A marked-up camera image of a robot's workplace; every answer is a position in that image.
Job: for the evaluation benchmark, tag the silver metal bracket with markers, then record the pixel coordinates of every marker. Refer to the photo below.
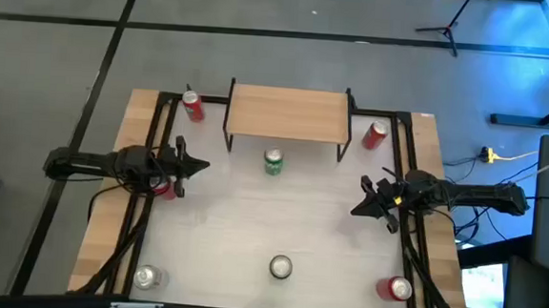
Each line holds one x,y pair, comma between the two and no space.
136,307

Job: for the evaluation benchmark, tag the white work surface mat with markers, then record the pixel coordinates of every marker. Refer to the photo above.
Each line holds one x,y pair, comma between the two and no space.
251,219

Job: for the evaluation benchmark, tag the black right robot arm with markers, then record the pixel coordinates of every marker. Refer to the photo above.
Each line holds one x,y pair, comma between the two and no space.
482,194

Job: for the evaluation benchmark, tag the red soda can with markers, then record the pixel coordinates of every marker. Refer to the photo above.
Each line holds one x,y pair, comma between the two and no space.
392,288
373,137

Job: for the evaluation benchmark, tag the yellow power plug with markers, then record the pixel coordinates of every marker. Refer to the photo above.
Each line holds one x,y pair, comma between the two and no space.
489,155

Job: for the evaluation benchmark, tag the red Fanta can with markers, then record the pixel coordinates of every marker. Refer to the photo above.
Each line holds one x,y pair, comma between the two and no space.
194,108

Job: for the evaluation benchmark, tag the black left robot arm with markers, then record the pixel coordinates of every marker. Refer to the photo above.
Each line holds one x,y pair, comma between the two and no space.
88,161

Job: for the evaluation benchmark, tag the black desk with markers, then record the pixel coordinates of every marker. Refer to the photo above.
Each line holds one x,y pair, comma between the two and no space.
493,251

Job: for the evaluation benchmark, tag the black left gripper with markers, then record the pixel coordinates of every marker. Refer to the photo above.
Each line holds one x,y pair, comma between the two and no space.
180,189

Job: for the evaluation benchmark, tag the black metal stand frame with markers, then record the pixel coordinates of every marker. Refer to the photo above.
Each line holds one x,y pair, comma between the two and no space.
515,120

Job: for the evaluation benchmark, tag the red can with black script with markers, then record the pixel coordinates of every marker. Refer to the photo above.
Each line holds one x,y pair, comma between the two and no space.
167,191

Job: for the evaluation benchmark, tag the wooden shelf with black frame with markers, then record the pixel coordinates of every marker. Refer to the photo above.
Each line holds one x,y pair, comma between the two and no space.
286,114

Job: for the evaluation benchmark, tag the bright computer screen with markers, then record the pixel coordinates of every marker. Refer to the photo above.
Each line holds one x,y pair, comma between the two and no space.
483,293

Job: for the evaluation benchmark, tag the green Sprite can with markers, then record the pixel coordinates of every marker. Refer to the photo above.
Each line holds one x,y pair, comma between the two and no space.
280,266
273,166

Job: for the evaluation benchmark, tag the black tripod stand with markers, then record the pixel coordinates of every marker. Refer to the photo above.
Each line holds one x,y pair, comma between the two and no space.
448,28

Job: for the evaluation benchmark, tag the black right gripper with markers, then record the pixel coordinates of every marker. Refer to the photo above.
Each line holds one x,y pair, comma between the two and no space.
389,194

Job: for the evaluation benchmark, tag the silver soda can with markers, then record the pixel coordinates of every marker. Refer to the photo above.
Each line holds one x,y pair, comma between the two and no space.
148,277

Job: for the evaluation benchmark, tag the black table frame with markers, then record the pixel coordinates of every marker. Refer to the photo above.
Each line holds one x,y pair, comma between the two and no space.
215,100

